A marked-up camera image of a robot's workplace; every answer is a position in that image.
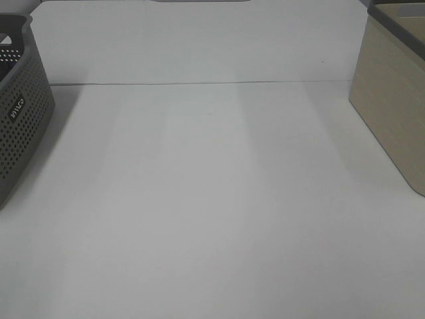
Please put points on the beige storage bin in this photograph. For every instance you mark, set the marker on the beige storage bin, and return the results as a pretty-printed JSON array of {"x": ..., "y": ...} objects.
[{"x": 387, "y": 90}]

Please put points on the grey perforated plastic basket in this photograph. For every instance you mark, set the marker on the grey perforated plastic basket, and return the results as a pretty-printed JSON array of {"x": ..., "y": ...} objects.
[{"x": 27, "y": 102}]

